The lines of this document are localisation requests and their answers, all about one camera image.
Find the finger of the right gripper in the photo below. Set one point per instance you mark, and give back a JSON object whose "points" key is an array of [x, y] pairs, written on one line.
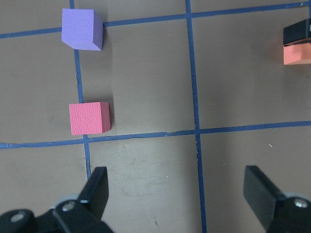
{"points": [[298, 33]]}

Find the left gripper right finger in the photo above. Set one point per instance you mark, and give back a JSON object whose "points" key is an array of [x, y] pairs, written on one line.
{"points": [[276, 211]]}

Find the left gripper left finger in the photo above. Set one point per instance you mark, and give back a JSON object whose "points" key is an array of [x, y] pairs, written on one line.
{"points": [[79, 215]]}

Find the orange foam cube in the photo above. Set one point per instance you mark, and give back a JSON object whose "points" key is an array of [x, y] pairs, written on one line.
{"points": [[298, 54]]}

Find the pink foam cube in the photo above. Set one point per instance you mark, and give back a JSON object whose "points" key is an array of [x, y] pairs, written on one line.
{"points": [[89, 118]]}

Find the purple foam cube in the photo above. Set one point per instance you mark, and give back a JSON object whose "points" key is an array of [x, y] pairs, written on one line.
{"points": [[82, 29]]}

